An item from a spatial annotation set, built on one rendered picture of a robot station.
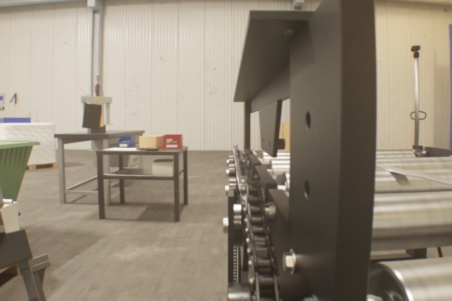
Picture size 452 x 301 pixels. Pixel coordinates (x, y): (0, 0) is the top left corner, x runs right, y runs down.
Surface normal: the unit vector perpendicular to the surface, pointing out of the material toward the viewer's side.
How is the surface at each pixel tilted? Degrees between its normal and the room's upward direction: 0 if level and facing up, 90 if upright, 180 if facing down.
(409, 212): 53
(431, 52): 90
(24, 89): 90
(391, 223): 76
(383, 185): 70
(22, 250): 66
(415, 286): 25
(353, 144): 90
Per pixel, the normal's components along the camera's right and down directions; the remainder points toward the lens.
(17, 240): 0.89, -0.40
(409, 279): 0.00, -0.93
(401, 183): -0.01, -0.39
